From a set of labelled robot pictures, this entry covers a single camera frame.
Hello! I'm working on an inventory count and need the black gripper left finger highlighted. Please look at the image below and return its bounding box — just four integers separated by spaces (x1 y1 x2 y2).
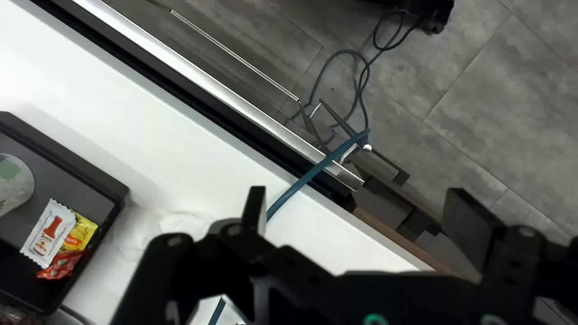
109 184 339 325

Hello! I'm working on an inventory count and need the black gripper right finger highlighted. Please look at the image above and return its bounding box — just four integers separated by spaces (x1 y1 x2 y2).
442 188 578 325

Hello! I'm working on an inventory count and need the yellow sauce packet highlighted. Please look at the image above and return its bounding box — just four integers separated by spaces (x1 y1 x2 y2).
61 215 97 251

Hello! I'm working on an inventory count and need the ketchup sauce packet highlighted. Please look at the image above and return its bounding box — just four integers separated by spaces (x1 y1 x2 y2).
19 199 75 269

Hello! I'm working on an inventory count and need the black serving tray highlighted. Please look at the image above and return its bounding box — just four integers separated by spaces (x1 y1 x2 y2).
0 112 129 314

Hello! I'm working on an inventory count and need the teal cable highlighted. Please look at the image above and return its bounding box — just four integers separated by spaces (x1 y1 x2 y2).
205 128 371 325

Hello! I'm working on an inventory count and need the steel appliance door handle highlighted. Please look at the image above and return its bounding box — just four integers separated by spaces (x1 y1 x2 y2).
70 0 366 188

